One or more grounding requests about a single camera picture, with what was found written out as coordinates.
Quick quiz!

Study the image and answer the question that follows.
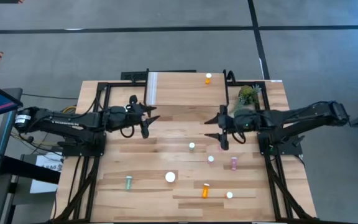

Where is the white paper sheet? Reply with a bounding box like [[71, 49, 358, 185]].
[[29, 151, 64, 194]]

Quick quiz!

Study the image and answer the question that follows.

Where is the wooden shelf with black legs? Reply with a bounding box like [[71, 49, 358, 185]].
[[144, 68, 236, 108]]

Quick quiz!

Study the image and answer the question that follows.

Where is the green potted artificial plant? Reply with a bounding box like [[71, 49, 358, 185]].
[[233, 83, 262, 110]]

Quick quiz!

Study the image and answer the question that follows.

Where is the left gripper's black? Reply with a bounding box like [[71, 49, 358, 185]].
[[104, 95, 161, 139]]

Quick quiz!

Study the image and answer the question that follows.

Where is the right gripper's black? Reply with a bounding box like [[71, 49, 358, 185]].
[[204, 105, 261, 151]]

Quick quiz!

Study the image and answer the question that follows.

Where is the arm's black camera cable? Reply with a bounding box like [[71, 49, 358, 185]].
[[232, 131, 247, 145], [119, 125, 135, 139]]

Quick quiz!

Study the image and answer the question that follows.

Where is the left arm's black camera cable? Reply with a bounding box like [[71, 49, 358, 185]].
[[119, 125, 135, 139]]

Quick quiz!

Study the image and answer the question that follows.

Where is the black floor cable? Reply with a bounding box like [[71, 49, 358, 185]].
[[22, 92, 79, 101]]

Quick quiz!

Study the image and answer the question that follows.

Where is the left arm's black base plate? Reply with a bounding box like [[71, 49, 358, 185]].
[[61, 136, 106, 157]]

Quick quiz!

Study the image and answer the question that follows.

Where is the grey monitor stand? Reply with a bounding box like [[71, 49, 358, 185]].
[[0, 88, 23, 180]]

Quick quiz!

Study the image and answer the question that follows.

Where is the black metal beam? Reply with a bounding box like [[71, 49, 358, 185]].
[[0, 151, 61, 185]]

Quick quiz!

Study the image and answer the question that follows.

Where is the right arm's black camera cable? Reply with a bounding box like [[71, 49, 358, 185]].
[[232, 131, 247, 145]]

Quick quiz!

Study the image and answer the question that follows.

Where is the black power strip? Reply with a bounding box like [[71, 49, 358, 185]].
[[120, 70, 149, 81]]

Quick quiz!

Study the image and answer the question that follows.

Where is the right arm's black base plate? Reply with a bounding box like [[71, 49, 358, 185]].
[[257, 130, 303, 156]]

